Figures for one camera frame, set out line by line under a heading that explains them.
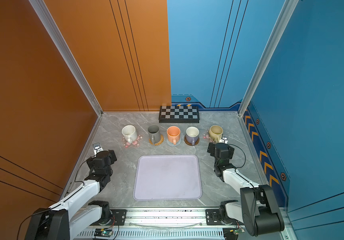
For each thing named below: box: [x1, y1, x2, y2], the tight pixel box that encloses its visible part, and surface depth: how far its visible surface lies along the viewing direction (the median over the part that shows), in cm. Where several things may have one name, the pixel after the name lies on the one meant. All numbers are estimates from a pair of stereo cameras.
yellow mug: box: [208, 125, 224, 143], surface depth 99 cm
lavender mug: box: [185, 126, 200, 146], surface depth 99 cm
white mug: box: [121, 125, 138, 144], surface depth 101 cm
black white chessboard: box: [158, 105, 200, 123], surface depth 118 cm
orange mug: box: [167, 125, 181, 145], surface depth 98 cm
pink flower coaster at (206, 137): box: [202, 128, 214, 143], surface depth 107 cm
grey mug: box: [147, 124, 161, 144], surface depth 96 cm
